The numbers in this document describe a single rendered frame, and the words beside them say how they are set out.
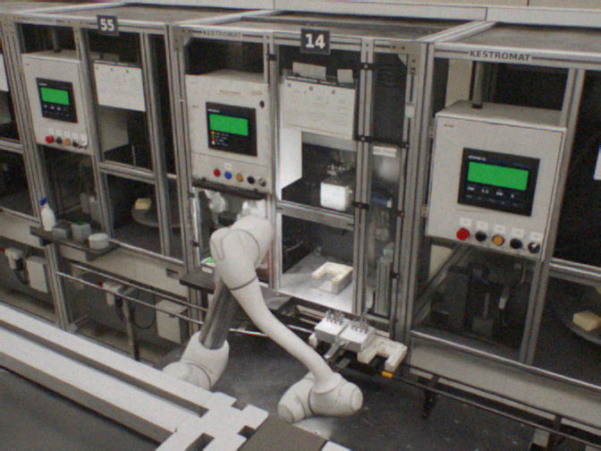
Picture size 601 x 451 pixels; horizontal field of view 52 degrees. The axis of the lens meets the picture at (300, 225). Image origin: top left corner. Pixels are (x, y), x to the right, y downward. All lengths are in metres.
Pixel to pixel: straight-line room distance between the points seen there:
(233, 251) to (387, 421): 0.95
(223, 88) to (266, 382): 1.22
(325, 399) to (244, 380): 0.68
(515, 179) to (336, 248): 1.20
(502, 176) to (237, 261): 0.91
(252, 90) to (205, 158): 0.42
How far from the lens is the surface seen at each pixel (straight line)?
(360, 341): 2.46
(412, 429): 2.47
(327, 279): 2.88
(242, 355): 2.81
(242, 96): 2.58
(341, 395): 2.05
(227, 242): 1.95
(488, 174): 2.18
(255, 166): 2.63
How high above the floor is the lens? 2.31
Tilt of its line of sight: 24 degrees down
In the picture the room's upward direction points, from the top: straight up
